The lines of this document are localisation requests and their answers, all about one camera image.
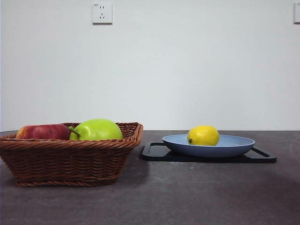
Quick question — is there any yellow lemon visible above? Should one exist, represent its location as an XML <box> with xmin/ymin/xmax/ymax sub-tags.
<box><xmin>187</xmin><ymin>125</ymin><xmax>220</xmax><ymax>147</ymax></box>

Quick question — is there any blue round plate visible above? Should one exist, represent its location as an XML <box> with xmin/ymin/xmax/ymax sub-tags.
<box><xmin>162</xmin><ymin>134</ymin><xmax>255</xmax><ymax>158</ymax></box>

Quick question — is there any brown wicker basket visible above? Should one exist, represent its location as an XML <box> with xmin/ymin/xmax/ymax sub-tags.
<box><xmin>0</xmin><ymin>122</ymin><xmax>144</xmax><ymax>188</ymax></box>

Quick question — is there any black flat tray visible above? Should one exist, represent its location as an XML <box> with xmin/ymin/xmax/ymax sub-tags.
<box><xmin>140</xmin><ymin>142</ymin><xmax>278</xmax><ymax>164</ymax></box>

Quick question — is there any green apple with stem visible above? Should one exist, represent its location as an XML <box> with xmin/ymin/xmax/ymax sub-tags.
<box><xmin>68</xmin><ymin>119</ymin><xmax>124</xmax><ymax>141</ymax></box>

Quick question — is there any red apple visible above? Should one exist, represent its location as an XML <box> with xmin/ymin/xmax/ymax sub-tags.
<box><xmin>16</xmin><ymin>124</ymin><xmax>72</xmax><ymax>141</ymax></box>

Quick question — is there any white wall socket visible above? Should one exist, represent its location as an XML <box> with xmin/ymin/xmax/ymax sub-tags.
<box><xmin>91</xmin><ymin>2</ymin><xmax>113</xmax><ymax>25</ymax></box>
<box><xmin>293</xmin><ymin>3</ymin><xmax>300</xmax><ymax>24</ymax></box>

